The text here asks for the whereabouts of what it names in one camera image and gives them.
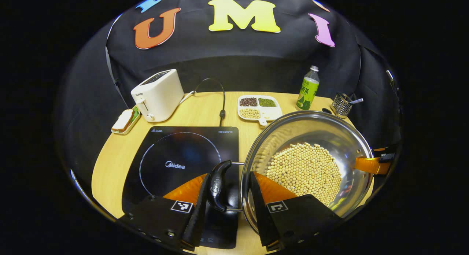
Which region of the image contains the green drink bottle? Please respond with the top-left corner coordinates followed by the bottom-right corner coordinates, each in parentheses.
top-left (296, 66), bottom-right (320, 111)

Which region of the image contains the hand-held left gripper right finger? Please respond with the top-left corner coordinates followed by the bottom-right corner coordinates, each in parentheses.
top-left (250, 171), bottom-right (346, 252)

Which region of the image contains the small cream plate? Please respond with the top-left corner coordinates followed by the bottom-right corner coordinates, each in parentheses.
top-left (111, 106), bottom-right (141, 135)

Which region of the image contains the steel pot with black handle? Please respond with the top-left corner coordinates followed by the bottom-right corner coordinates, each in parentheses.
top-left (209, 110), bottom-right (375, 235)

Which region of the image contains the toy sandwich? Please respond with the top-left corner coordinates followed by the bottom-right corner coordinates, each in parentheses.
top-left (112, 109), bottom-right (134, 133)

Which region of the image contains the white divided bean dish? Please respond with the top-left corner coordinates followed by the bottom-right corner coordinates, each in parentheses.
top-left (237, 95), bottom-right (283, 126)

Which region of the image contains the black induction cooktop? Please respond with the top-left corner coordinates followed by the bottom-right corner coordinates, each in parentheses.
top-left (122, 126), bottom-right (239, 250)

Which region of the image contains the metal mesh utensil holder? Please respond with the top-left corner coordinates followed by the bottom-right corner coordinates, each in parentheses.
top-left (331, 93), bottom-right (353, 118)

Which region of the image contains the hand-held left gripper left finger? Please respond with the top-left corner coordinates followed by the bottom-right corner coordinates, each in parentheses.
top-left (126, 174), bottom-right (210, 252)

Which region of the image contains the black power cable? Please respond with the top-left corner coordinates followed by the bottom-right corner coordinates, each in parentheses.
top-left (194, 78), bottom-right (226, 126)

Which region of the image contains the grey metal rod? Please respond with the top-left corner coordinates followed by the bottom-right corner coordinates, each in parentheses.
top-left (385, 69), bottom-right (397, 93)

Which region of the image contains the white toaster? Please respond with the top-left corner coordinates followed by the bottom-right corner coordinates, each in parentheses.
top-left (131, 69), bottom-right (185, 122)

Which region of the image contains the pile of soybeans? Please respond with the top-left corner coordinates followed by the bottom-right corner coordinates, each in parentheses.
top-left (266, 142), bottom-right (342, 207)

